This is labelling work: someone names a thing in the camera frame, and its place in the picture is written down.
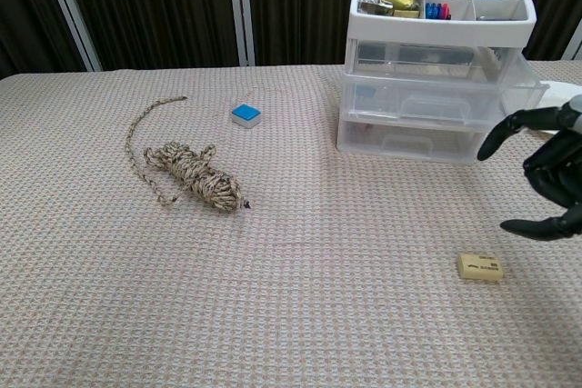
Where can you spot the grey metal partition post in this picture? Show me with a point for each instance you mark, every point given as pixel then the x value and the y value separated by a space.
pixel 573 42
pixel 240 8
pixel 70 11

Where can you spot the clear plastic drawer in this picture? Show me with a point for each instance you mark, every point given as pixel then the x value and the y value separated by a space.
pixel 364 142
pixel 377 102

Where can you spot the white paper plate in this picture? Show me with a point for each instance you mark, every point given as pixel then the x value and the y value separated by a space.
pixel 557 92

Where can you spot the small blue square object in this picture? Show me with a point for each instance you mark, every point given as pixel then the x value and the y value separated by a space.
pixel 246 115

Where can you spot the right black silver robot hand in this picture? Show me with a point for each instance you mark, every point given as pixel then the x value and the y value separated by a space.
pixel 561 165

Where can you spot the yellow eraser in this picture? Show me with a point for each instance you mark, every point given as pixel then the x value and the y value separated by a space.
pixel 480 268

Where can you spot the white drawer organizer with items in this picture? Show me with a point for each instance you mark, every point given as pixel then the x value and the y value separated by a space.
pixel 436 31

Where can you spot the blue red clip stack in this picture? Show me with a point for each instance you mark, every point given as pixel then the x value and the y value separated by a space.
pixel 437 11

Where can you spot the black pleated curtain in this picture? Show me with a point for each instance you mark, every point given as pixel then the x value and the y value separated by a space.
pixel 159 6

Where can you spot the beige woven tablecloth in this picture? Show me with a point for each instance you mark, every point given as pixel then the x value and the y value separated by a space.
pixel 273 292

